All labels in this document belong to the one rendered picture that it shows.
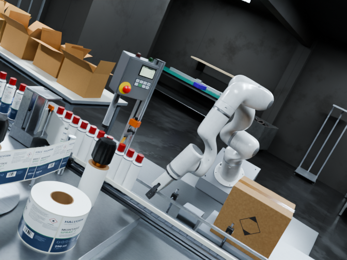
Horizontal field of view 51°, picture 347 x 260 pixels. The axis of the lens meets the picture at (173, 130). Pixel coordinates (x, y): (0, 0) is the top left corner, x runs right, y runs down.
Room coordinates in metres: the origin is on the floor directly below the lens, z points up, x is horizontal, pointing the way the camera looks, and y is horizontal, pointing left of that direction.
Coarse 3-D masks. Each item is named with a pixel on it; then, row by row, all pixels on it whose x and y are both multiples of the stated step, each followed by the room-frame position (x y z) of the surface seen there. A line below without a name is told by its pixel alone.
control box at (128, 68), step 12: (120, 60) 1.72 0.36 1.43; (132, 60) 1.67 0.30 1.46; (144, 60) 1.72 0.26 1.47; (120, 72) 1.69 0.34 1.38; (132, 72) 1.69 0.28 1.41; (156, 72) 1.76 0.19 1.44; (120, 84) 1.67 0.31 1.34; (132, 84) 1.70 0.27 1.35; (132, 96) 1.72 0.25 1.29; (144, 96) 1.75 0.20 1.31
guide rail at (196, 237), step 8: (80, 160) 1.64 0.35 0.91; (112, 184) 1.58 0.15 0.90; (128, 192) 1.55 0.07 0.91; (136, 200) 1.54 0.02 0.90; (144, 200) 1.54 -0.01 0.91; (152, 208) 1.51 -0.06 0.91; (160, 216) 1.50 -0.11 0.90; (168, 216) 1.50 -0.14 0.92; (176, 224) 1.47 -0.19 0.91; (184, 232) 1.46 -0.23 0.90; (192, 232) 1.45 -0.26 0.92; (200, 240) 1.44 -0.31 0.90; (216, 248) 1.41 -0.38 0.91; (224, 256) 1.40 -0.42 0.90
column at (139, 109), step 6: (156, 60) 1.77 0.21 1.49; (162, 66) 1.79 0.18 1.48; (156, 78) 1.79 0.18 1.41; (150, 90) 1.77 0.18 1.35; (150, 96) 1.80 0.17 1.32; (138, 102) 1.77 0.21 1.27; (144, 102) 1.76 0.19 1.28; (138, 108) 1.78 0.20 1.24; (144, 108) 1.79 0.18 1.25; (132, 114) 1.77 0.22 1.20; (138, 114) 1.76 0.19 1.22; (126, 126) 1.77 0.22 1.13; (132, 126) 1.77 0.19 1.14; (126, 132) 1.77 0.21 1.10; (132, 138) 1.80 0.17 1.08; (126, 144) 1.76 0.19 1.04
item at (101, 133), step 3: (99, 132) 1.66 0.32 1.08; (102, 132) 1.67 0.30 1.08; (99, 135) 1.66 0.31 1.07; (102, 135) 1.66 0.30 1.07; (93, 138) 1.66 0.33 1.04; (96, 138) 1.66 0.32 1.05; (93, 141) 1.65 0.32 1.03; (96, 141) 1.65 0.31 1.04; (93, 144) 1.65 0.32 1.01; (90, 147) 1.66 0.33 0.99; (93, 147) 1.65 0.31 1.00; (90, 150) 1.65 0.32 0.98; (90, 153) 1.65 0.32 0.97; (87, 156) 1.65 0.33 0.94; (90, 156) 1.65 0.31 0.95; (87, 159) 1.65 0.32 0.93; (84, 168) 1.65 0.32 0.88
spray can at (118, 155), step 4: (120, 144) 1.62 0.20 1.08; (124, 144) 1.64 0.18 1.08; (120, 148) 1.61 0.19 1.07; (124, 148) 1.63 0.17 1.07; (116, 152) 1.61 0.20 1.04; (120, 152) 1.62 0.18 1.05; (116, 156) 1.61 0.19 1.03; (120, 156) 1.61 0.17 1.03; (112, 160) 1.61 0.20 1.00; (116, 160) 1.61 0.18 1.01; (120, 160) 1.62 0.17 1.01; (112, 164) 1.61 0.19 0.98; (116, 164) 1.61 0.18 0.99; (112, 168) 1.61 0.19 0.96; (116, 168) 1.61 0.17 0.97; (108, 172) 1.61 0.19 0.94; (112, 172) 1.61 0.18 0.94; (108, 176) 1.61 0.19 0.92; (112, 176) 1.61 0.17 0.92
